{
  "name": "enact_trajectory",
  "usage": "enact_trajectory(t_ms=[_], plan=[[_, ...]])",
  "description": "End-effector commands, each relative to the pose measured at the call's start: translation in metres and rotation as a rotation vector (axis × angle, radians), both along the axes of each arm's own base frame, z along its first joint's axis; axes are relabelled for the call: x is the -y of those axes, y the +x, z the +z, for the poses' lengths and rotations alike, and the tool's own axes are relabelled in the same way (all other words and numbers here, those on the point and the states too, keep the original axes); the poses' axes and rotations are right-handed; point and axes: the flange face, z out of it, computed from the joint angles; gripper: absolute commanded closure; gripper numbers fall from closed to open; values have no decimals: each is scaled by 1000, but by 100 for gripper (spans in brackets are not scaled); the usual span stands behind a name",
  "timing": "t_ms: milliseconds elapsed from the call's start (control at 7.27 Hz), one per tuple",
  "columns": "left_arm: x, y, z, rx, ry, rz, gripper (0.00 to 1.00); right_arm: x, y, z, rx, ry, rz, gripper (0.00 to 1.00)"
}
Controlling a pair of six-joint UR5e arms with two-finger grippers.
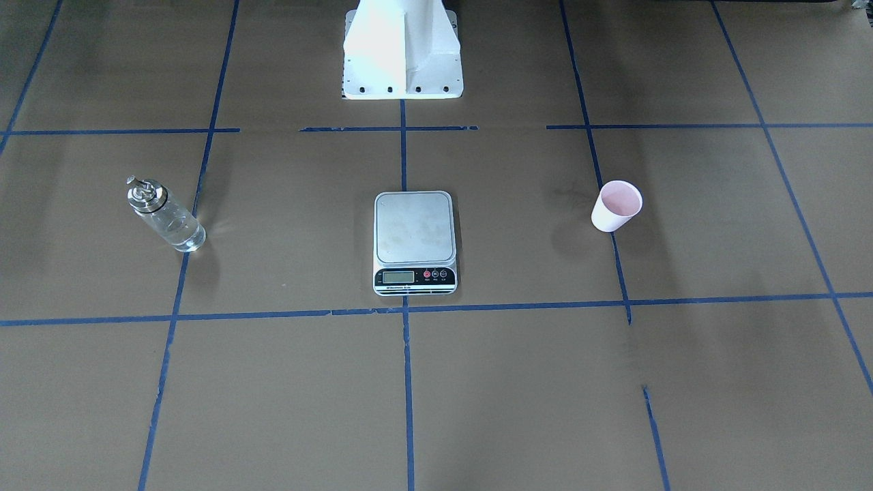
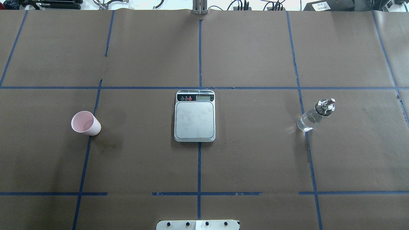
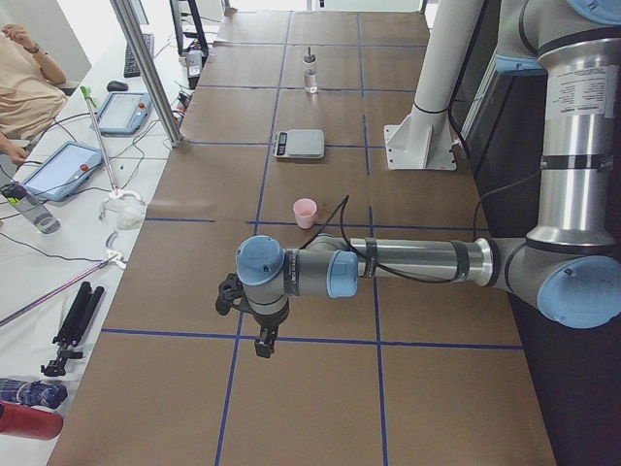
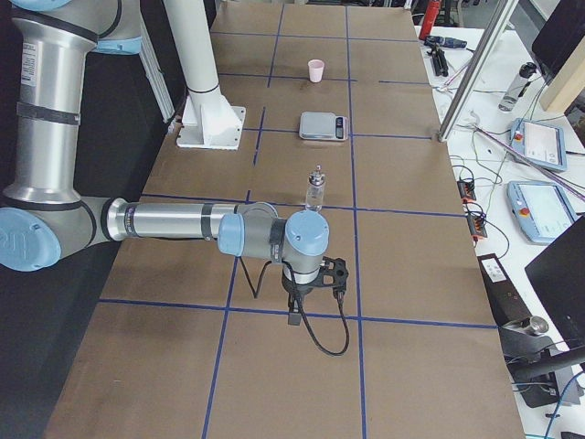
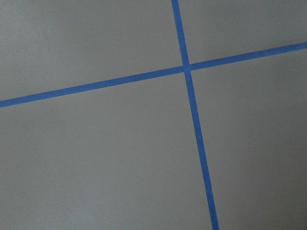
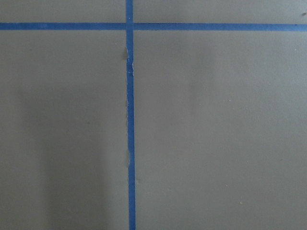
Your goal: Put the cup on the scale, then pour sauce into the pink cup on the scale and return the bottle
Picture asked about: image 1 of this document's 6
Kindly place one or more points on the glass sauce dispenser bottle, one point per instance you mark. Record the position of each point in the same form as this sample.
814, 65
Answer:
164, 214

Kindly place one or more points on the digital kitchen scale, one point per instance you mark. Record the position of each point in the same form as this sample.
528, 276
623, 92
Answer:
414, 244

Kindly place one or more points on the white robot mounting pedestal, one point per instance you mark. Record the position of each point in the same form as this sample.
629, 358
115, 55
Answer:
401, 50

